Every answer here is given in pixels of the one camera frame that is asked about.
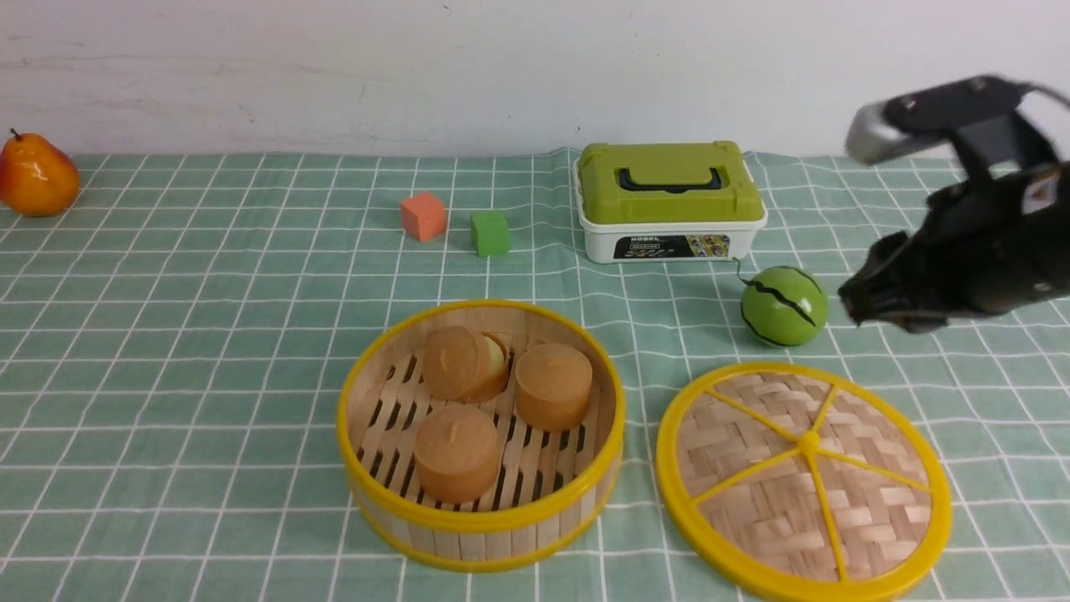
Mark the brown bun back left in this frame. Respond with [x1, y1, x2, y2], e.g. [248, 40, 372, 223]
[423, 325, 509, 404]

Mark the yellow woven bamboo steamer lid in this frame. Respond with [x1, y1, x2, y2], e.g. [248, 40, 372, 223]
[655, 362, 953, 601]

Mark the brown bun back right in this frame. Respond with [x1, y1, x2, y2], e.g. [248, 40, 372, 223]
[513, 343, 594, 433]

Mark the green lidded white toolbox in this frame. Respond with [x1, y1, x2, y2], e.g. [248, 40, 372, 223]
[574, 140, 768, 264]

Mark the green toy watermelon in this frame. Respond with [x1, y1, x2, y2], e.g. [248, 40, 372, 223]
[733, 257, 829, 348]

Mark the brown bun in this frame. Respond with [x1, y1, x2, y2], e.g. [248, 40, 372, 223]
[513, 343, 594, 433]
[414, 405, 501, 504]
[423, 325, 509, 404]

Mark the orange toy pear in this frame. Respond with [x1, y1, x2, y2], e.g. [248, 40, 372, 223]
[1, 128, 81, 217]

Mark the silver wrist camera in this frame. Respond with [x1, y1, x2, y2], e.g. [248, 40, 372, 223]
[844, 74, 1060, 181]

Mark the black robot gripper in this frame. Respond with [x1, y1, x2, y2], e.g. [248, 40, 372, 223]
[838, 163, 1067, 334]

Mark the brown bun front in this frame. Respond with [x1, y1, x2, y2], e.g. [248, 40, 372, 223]
[414, 405, 501, 504]

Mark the green foam cube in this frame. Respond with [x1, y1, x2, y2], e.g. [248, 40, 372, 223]
[470, 209, 511, 257]

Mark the green checkered tablecloth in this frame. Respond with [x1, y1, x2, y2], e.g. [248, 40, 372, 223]
[1, 149, 1067, 601]

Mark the bamboo steamer basket yellow rim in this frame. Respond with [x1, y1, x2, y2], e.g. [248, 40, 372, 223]
[336, 298, 626, 572]

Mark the orange foam cube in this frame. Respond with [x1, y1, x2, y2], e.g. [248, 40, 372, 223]
[399, 191, 448, 242]

